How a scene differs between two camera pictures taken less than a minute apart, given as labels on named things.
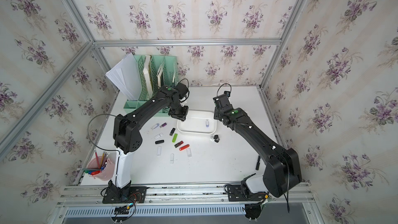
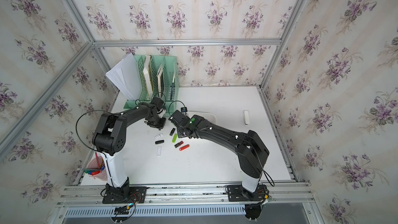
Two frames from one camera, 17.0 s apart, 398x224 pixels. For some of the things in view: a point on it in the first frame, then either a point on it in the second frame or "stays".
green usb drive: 174,137 stays
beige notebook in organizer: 159,74 stays
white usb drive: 159,151 stays
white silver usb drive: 158,136 stays
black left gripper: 182,116 → 163,120
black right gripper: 215,116 → 179,135
